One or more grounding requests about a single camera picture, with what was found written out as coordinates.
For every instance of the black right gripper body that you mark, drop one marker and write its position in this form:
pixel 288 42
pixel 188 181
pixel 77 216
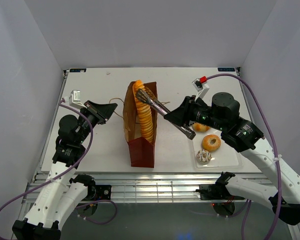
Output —
pixel 198 113

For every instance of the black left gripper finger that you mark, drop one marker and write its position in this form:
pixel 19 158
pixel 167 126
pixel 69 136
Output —
pixel 96 106
pixel 105 111

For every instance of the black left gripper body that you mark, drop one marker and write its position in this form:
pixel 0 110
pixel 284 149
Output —
pixel 93 117

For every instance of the long ridged orange bread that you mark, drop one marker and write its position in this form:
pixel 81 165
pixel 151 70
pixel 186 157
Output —
pixel 144 114

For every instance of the metal serving tongs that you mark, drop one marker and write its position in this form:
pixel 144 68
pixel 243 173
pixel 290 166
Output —
pixel 147 97

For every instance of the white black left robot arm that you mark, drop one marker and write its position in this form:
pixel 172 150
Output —
pixel 65 191

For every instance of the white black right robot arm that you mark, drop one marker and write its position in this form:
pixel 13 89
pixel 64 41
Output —
pixel 247 139

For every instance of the orange bagel bread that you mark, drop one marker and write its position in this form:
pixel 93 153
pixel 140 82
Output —
pixel 197 127

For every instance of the glazed orange donut bread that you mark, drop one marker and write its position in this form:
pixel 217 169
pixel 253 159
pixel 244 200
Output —
pixel 211 142

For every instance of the red brown paper bag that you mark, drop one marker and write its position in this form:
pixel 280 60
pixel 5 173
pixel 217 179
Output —
pixel 141 152

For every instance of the white chocolate drizzled donut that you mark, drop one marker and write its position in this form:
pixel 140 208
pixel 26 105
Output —
pixel 203 157

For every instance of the clear plastic tray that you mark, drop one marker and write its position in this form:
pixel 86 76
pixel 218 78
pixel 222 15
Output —
pixel 225 158

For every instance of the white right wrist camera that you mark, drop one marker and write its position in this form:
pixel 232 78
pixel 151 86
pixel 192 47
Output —
pixel 201 86

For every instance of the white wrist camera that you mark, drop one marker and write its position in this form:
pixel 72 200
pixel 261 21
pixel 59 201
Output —
pixel 201 86
pixel 74 100

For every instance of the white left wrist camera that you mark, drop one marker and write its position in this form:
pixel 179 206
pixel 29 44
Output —
pixel 74 100

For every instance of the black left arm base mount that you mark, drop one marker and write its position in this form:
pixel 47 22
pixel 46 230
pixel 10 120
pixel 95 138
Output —
pixel 101 192

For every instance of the aluminium frame rail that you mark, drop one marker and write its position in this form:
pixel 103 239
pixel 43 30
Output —
pixel 133 188

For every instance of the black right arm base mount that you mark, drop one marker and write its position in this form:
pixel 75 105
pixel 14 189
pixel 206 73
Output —
pixel 218 190

